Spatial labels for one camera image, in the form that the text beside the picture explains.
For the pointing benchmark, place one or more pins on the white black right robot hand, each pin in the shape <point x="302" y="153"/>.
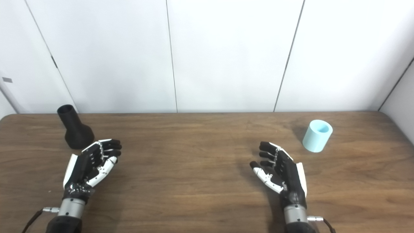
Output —
<point x="289" y="176"/>

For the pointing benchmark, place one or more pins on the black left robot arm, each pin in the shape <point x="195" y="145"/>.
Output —
<point x="69" y="213"/>

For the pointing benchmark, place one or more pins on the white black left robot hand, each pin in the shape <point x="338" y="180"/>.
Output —
<point x="84" y="165"/>

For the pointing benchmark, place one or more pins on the black flared nozzle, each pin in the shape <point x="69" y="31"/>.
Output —
<point x="77" y="131"/>

